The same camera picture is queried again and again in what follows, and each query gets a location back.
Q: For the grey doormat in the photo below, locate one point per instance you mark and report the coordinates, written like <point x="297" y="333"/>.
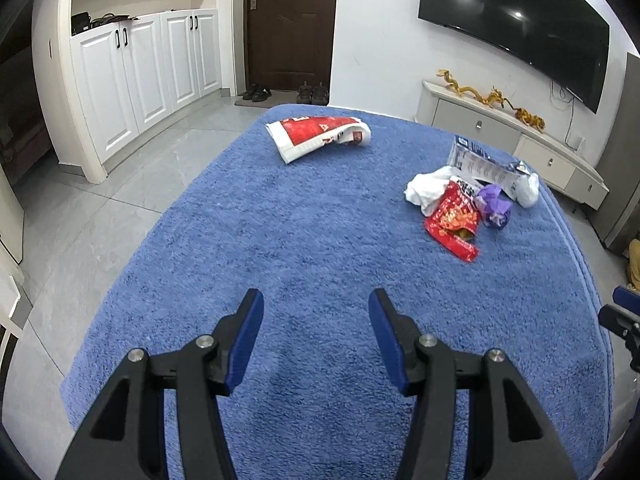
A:
<point x="282" y="100"/>

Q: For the small white device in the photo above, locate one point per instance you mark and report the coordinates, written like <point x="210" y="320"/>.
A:
<point x="580" y="144"/>

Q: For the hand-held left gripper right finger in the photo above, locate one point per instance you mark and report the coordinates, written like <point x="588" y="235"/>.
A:
<point x="387" y="340"/>

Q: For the blue and white carton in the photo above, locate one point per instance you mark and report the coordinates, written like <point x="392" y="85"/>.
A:
<point x="470" y="160"/>

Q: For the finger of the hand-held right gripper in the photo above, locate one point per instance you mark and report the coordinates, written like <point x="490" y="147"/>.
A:
<point x="617" y="320"/>
<point x="627" y="296"/>

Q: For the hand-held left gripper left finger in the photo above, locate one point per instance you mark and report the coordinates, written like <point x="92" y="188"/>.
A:
<point x="245" y="340"/>

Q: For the small purple wrapper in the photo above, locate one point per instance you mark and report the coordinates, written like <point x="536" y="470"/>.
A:
<point x="492" y="207"/>

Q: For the tan cloth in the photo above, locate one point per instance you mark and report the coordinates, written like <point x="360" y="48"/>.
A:
<point x="635" y="265"/>

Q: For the white built-in cabinet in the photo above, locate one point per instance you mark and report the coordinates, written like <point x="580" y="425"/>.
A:
<point x="145" y="75"/>

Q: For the white crumpled paper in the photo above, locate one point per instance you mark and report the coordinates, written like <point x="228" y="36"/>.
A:
<point x="527" y="192"/>

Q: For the white television cabinet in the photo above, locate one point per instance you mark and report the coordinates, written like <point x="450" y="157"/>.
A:
<point x="475" y="120"/>

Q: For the white crumpled plastic bag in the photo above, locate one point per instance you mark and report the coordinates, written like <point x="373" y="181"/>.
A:
<point x="425" y="190"/>

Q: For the dark bag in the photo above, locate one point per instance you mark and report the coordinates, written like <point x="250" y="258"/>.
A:
<point x="112" y="19"/>

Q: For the black shoe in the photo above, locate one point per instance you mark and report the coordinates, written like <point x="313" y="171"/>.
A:
<point x="262" y="94"/>
<point x="249" y="93"/>

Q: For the red and white plastic bag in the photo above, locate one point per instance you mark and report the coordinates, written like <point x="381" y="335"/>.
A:
<point x="305" y="132"/>

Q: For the tall grey cabinet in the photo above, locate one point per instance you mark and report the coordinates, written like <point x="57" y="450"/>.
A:
<point x="620" y="160"/>

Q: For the dark brown door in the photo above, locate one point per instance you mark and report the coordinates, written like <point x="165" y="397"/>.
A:
<point x="292" y="25"/>

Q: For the orange-red snack packet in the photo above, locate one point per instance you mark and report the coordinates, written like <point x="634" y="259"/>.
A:
<point x="450" y="220"/>

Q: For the black wall television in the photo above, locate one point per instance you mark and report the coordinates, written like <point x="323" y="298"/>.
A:
<point x="525" y="25"/>

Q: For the blue fluffy rug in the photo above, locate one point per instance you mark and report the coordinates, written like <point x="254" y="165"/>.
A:
<point x="300" y="220"/>

